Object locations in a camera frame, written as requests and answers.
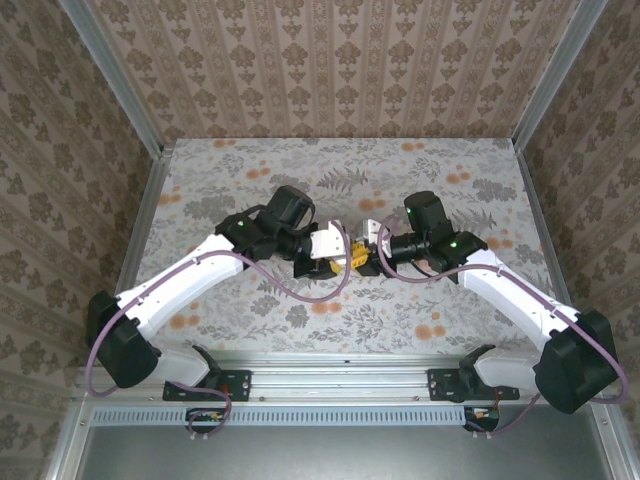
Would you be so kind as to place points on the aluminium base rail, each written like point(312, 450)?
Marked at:
point(340, 380)

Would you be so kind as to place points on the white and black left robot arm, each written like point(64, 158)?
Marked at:
point(190, 280)

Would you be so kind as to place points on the grey metal panel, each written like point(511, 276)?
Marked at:
point(350, 455)

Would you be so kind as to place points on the aluminium table side rail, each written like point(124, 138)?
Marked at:
point(542, 225)
point(140, 250)

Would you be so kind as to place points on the black controller box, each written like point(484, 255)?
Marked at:
point(482, 419)
point(205, 420)

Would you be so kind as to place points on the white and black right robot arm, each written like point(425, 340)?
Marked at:
point(510, 295)

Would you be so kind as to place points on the floral tablecloth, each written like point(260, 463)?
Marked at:
point(350, 325)

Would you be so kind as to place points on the aluminium frame post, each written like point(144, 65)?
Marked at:
point(121, 85)
point(557, 75)

